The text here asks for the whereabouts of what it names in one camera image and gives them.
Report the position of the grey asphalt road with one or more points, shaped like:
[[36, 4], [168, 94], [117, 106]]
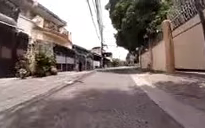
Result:
[[100, 103]]

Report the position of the large green tree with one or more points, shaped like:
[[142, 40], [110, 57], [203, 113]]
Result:
[[133, 20]]

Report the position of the dark building with awning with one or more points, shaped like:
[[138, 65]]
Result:
[[3, 43]]

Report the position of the pale concrete verge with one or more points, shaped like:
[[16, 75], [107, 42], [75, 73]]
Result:
[[20, 90]]

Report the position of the pale concrete strip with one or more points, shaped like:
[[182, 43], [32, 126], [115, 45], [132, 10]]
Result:
[[176, 103]]

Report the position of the row of buildings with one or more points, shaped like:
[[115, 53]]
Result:
[[85, 58]]

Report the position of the beige building with balcony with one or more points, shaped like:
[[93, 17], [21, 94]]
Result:
[[46, 31]]

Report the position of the green bushes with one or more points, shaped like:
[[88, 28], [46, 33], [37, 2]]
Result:
[[43, 63]]

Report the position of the beige wall with metal fence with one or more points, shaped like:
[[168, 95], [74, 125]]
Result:
[[190, 46]]

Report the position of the utility pole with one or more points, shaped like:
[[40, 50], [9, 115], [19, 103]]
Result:
[[101, 50]]

